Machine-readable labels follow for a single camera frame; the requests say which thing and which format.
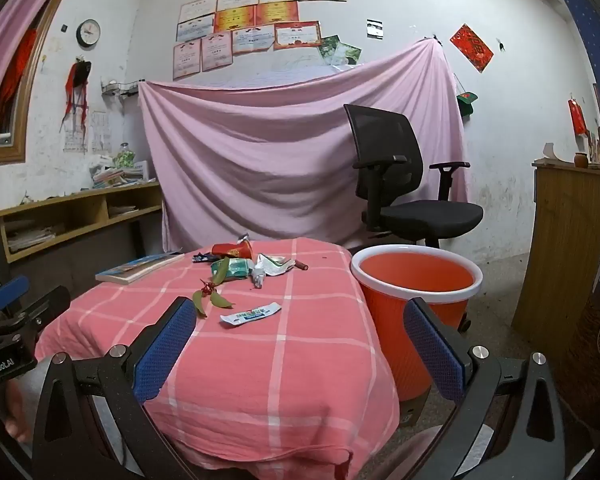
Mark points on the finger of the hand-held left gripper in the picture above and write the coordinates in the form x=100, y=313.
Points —
x=44, y=307
x=10, y=291

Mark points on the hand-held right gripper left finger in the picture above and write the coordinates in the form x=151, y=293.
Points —
x=163, y=352

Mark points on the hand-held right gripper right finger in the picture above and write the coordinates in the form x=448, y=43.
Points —
x=436, y=352

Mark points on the green leaf twig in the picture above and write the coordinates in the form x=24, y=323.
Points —
x=220, y=300

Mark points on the orange bucket with white rim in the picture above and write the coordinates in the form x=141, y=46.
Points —
x=415, y=272

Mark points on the white sachet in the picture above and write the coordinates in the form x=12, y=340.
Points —
x=250, y=315

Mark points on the green packet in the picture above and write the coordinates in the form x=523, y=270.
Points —
x=238, y=268

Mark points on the red cup with peel lid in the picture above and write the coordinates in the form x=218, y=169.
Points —
x=228, y=250

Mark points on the person's left hand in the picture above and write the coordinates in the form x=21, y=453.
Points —
x=17, y=410

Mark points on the pile of papers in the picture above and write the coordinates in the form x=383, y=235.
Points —
x=32, y=240

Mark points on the blue cover book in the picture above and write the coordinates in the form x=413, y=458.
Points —
x=139, y=269

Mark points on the wooden shelf desk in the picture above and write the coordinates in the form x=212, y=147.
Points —
x=54, y=206

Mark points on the blue crumpled wrapper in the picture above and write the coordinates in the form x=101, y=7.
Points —
x=203, y=257

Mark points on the pink checked tablecloth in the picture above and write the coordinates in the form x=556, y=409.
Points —
x=280, y=370

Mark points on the stack of books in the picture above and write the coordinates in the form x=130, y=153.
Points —
x=124, y=176

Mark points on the small orange-brown battery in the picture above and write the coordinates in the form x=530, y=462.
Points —
x=301, y=264

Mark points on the wooden cabinet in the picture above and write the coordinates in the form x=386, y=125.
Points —
x=555, y=235

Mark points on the glass jar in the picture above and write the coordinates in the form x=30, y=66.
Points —
x=124, y=156

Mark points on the pink hanging sheet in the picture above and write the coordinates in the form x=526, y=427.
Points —
x=250, y=160

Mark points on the black office chair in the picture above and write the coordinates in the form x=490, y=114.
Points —
x=385, y=145

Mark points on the small clay pot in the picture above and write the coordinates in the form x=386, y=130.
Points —
x=581, y=159

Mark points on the green hanging hat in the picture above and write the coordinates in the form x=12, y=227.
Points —
x=467, y=102

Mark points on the red hanging ornament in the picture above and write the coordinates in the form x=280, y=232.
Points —
x=578, y=117

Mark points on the pink curtain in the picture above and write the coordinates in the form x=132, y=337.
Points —
x=24, y=5

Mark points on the green photo print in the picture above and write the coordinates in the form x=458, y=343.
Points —
x=329, y=46
x=350, y=55

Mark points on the small black-and-white photo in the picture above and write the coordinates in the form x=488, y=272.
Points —
x=375, y=29

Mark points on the blue dotted cloth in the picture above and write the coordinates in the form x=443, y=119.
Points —
x=595, y=35

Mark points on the wooden window frame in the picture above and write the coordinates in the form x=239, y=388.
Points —
x=24, y=110

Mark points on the paper wall calendar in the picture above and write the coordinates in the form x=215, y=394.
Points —
x=99, y=132

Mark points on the red tassel wall decoration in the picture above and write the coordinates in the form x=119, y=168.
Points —
x=78, y=80

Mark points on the metal wall shelf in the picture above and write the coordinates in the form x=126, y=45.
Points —
x=122, y=89

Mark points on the round wall clock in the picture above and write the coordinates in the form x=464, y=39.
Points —
x=88, y=32

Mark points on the red paper wall poster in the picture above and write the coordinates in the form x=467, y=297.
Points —
x=472, y=47

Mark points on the group of wall certificates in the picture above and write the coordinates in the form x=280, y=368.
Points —
x=250, y=25

